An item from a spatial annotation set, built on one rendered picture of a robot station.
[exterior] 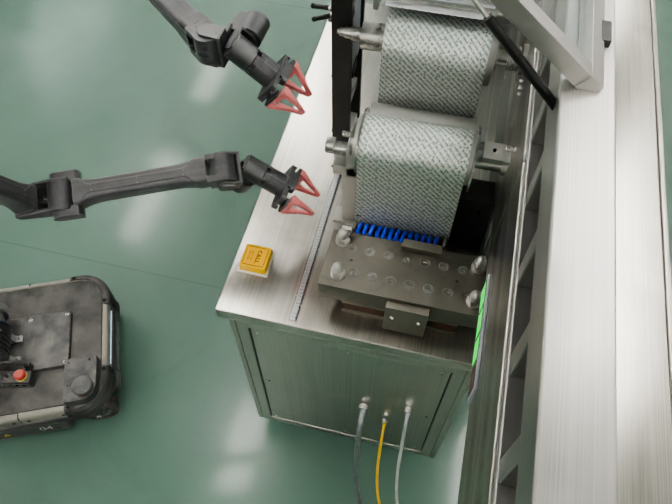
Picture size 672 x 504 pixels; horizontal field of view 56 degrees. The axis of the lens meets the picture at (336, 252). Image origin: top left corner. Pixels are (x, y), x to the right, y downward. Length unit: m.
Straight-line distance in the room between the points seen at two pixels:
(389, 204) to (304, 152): 0.48
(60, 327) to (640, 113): 1.97
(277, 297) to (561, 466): 1.04
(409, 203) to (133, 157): 1.99
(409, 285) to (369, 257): 0.12
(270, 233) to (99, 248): 1.36
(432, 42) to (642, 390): 0.85
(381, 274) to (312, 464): 1.06
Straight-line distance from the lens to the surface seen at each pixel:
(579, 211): 0.87
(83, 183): 1.56
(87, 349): 2.43
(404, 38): 1.49
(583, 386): 0.74
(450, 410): 1.85
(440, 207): 1.47
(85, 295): 2.54
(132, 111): 3.45
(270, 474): 2.38
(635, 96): 1.39
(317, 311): 1.58
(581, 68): 1.00
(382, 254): 1.52
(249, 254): 1.66
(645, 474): 0.98
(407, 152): 1.37
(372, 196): 1.48
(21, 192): 1.55
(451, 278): 1.50
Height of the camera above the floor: 2.30
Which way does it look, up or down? 57 degrees down
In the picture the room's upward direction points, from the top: straight up
